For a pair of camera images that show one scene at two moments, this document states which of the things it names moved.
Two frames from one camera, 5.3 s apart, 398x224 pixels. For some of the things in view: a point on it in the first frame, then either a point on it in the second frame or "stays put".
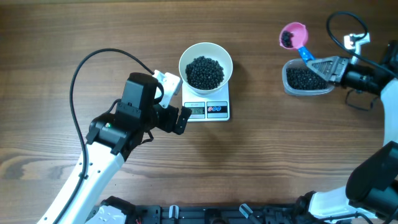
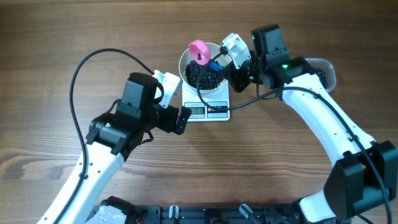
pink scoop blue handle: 295,35 to 201,52
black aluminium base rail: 188,214 stays put
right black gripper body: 342,83 to 249,72
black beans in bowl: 204,73 stays put
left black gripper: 172,112 stays put
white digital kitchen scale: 213,107 stays put
